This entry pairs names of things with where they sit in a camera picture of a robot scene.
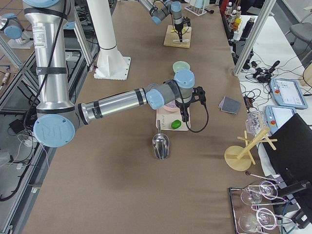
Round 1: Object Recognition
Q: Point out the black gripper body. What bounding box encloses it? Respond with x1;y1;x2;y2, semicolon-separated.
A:
175;99;191;117
175;23;183;35

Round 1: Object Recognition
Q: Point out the white ceramic spoon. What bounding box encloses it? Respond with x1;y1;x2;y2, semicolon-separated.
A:
173;39;190;43

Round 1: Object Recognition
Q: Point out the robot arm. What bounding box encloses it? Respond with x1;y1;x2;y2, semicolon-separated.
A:
23;0;195;148
138;0;184;39

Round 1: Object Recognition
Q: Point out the pink bowl of ice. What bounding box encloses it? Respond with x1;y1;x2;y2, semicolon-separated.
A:
163;100;179;112

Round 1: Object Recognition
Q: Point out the metal ice scoop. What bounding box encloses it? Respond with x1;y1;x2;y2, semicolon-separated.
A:
152;119;170;160

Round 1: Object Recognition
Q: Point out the mint green bowl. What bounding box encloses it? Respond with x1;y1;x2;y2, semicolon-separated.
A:
173;61;190;74

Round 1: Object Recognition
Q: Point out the bamboo cutting board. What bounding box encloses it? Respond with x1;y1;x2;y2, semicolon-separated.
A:
163;25;192;49

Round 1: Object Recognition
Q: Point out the green lime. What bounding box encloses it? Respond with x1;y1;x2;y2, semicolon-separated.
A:
171;119;182;130

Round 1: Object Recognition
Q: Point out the beige serving tray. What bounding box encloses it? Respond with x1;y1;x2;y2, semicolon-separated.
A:
156;107;188;131

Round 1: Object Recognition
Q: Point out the rack of pastel cups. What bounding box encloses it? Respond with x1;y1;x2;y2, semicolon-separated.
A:
184;0;214;16

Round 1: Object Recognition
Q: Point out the grey folded cloth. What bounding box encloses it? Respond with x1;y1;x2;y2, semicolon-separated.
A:
219;97;241;115

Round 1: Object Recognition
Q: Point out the wooden cup tree stand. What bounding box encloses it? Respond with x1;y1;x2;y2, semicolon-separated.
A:
224;127;278;171

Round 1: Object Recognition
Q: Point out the near teach pendant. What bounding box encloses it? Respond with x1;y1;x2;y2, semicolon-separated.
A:
265;105;296;134

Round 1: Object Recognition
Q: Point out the teach pendant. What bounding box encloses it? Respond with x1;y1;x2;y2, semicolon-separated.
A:
265;105;296;134
270;78;308;109

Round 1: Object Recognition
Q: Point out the far teach pendant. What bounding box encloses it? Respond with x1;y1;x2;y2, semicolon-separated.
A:
270;78;308;109

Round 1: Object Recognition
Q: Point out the wine glass rack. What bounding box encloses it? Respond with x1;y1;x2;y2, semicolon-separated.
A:
229;180;292;234

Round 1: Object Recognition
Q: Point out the wrist cable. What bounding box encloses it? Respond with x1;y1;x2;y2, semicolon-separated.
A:
177;86;210;133

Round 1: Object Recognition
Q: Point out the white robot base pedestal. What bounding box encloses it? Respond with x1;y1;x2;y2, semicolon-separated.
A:
87;0;131;80

